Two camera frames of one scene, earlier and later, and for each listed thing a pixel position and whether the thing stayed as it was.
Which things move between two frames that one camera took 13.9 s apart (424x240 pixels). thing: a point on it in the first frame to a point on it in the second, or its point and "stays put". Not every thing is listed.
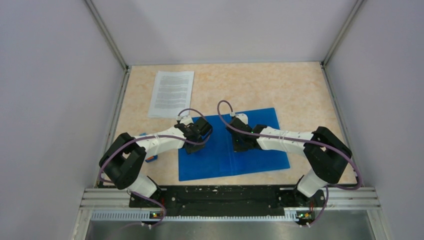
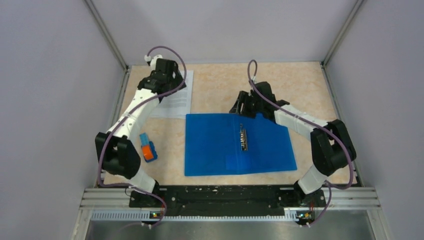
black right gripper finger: (240, 146) to (236, 108)
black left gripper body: (200, 139) to (173, 82)
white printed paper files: (172, 93) stays put
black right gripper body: (233, 138) to (259, 104)
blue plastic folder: (216, 157) stays put
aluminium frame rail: (341, 198) stays put
